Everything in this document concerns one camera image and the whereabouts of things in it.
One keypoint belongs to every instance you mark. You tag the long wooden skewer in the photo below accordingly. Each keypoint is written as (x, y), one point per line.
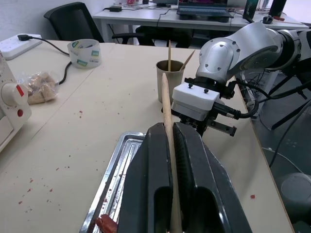
(167, 114)

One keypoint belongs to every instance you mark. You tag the dark box with green print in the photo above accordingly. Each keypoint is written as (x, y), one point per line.
(249, 9)

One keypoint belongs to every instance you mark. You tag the red sausage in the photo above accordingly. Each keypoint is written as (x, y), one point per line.
(107, 223)

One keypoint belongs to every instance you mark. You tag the metal cup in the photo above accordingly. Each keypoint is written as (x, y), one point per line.
(173, 82)

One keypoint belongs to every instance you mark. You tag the white desk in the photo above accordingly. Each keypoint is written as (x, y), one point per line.
(145, 17)

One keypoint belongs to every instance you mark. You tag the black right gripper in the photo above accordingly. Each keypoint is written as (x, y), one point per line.
(192, 123)

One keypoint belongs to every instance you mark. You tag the black power adapter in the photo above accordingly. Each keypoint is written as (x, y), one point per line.
(115, 9)

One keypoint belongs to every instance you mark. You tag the black computer mouse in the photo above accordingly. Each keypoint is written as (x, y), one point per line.
(268, 19)

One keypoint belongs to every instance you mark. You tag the clear tape roll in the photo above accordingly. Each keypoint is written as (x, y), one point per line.
(83, 52)

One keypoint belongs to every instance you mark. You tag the white appliance with red knob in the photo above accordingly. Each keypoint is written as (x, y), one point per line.
(12, 102)

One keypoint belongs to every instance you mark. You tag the black bottle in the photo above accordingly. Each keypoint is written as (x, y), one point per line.
(277, 7)

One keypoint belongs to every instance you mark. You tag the plastic bag of bread cubes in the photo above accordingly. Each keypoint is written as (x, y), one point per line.
(41, 88)

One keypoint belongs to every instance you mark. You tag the dark laptop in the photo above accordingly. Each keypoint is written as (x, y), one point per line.
(204, 9)

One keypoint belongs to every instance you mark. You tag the grey robot body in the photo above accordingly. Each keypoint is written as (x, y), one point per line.
(295, 194)

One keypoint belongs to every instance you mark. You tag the thin wooden skewer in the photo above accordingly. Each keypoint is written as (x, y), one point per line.
(169, 54)
(188, 59)

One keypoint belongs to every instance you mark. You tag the black tripod legs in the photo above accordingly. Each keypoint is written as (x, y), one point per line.
(291, 106)

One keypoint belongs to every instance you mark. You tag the white power strip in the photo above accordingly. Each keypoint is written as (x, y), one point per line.
(14, 46)

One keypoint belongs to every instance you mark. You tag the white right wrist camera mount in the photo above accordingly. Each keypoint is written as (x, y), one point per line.
(194, 97)

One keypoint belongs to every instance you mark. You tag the black office chair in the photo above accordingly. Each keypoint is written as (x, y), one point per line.
(73, 21)

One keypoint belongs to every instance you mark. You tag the metal tray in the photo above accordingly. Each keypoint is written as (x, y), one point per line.
(119, 157)

